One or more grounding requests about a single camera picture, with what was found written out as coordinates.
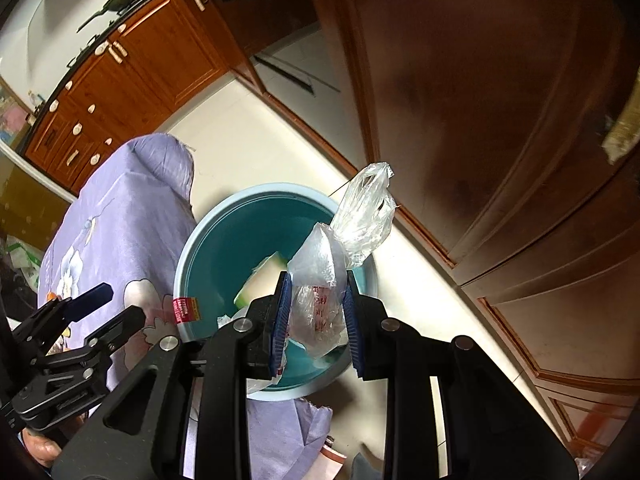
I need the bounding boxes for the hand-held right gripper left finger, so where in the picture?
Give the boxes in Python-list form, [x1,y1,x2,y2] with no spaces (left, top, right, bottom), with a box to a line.
[50,271,293,480]

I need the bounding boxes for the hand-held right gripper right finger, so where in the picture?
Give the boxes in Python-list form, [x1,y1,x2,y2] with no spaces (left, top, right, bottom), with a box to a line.
[341,270,581,480]

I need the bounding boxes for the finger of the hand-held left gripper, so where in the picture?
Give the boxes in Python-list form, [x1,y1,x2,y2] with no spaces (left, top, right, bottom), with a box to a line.
[12,282,114,357]
[47,305,147,367]

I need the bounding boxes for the teal plastic bin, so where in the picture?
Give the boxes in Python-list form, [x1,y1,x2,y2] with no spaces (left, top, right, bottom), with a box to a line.
[172,183,381,402]

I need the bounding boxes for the clear plastic bag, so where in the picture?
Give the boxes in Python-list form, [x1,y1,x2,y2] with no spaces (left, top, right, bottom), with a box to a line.
[287,162,398,361]

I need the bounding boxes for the person's left hand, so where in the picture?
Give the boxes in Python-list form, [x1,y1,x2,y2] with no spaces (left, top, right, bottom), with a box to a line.
[21,429,68,473]

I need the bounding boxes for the white green melon rind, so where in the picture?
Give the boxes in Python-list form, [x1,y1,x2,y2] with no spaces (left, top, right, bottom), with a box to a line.
[234,252,291,311]

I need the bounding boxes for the green white bag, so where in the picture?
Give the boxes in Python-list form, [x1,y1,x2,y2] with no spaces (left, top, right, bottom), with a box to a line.
[4,241,45,288]

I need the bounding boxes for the purple floral tablecloth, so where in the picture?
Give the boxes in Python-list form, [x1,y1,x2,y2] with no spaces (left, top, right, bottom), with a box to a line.
[37,134,333,480]

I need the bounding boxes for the white pink packet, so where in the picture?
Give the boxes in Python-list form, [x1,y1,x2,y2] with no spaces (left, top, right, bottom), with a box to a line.
[310,435,351,480]

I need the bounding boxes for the brown kitchen base cabinet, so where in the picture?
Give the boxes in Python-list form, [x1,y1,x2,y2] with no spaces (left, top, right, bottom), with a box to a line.
[22,0,241,196]

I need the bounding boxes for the dark wooden door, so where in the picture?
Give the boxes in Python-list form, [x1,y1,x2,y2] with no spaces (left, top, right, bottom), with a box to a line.
[300,0,640,461]

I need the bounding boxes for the black built-in oven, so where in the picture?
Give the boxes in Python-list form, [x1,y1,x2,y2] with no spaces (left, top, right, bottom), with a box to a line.
[212,0,343,98]

